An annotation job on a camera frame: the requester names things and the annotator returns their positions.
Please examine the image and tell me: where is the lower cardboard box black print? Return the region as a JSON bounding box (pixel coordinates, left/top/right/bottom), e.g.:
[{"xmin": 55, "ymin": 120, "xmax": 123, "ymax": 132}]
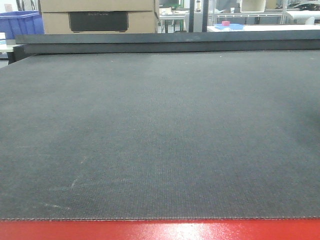
[{"xmin": 42, "ymin": 11, "xmax": 158, "ymax": 35}]

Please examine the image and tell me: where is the blue plastic bin far left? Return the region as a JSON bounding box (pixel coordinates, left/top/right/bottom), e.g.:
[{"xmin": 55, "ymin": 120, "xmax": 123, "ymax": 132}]
[{"xmin": 0, "ymin": 10, "xmax": 45, "ymax": 40}]

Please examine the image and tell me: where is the cream plastic container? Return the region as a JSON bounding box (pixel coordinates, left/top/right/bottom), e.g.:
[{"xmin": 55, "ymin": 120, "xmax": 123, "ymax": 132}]
[{"xmin": 239, "ymin": 0, "xmax": 266, "ymax": 13}]

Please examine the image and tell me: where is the small pink block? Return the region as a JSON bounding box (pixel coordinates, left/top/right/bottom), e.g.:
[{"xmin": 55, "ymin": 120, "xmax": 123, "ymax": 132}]
[{"xmin": 221, "ymin": 21, "xmax": 231, "ymax": 27}]

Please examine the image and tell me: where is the aluminium frame rack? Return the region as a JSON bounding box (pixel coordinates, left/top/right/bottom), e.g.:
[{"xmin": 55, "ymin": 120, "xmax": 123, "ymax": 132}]
[{"xmin": 211, "ymin": 0, "xmax": 289, "ymax": 25}]

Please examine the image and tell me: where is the red conveyor front edge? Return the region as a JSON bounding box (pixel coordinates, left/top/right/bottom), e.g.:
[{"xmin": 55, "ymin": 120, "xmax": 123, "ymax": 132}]
[{"xmin": 0, "ymin": 219, "xmax": 320, "ymax": 240}]

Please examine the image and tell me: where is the dark grey conveyor belt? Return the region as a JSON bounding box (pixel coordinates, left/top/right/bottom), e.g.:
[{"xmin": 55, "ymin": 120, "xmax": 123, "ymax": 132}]
[{"xmin": 0, "ymin": 50, "xmax": 320, "ymax": 220}]

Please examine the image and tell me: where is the flat blue tray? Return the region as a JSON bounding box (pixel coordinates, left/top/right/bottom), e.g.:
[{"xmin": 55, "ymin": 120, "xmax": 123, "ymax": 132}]
[{"xmin": 214, "ymin": 23, "xmax": 244, "ymax": 31}]

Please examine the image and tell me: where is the upper cardboard box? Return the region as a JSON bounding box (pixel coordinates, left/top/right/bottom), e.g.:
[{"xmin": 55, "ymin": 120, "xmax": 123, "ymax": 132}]
[{"xmin": 39, "ymin": 0, "xmax": 159, "ymax": 12}]

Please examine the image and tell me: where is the black vertical post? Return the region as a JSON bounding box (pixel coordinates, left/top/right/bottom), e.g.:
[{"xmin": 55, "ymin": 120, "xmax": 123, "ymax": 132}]
[
  {"xmin": 188, "ymin": 0, "xmax": 195, "ymax": 33},
  {"xmin": 202, "ymin": 0, "xmax": 209, "ymax": 33}
]

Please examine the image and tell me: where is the white background table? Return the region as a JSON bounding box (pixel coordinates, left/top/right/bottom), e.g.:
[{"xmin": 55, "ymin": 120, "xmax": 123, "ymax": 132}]
[{"xmin": 207, "ymin": 24, "xmax": 320, "ymax": 32}]

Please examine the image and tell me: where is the dark conveyor back rail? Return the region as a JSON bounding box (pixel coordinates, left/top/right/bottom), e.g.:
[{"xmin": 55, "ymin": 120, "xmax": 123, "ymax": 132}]
[{"xmin": 8, "ymin": 30, "xmax": 320, "ymax": 64}]

